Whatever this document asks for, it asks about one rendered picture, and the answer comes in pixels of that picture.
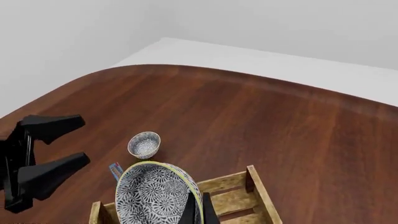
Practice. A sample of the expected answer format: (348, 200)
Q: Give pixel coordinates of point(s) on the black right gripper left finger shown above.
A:
(191, 213)

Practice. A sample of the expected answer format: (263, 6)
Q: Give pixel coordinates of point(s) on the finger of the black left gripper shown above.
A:
(53, 127)
(53, 173)

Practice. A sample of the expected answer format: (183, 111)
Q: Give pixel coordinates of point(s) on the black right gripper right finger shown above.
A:
(211, 212)

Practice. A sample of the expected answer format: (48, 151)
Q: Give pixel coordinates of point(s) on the large black-white floral patterned bowl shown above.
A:
(149, 193)

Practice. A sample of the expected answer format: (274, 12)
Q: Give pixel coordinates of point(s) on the wooden slat tray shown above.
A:
(239, 193)

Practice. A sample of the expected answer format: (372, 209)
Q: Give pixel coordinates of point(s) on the small blue patterned bowl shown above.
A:
(144, 145)

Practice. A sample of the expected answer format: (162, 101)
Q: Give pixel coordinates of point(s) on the small blue-red printed box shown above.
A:
(116, 171)

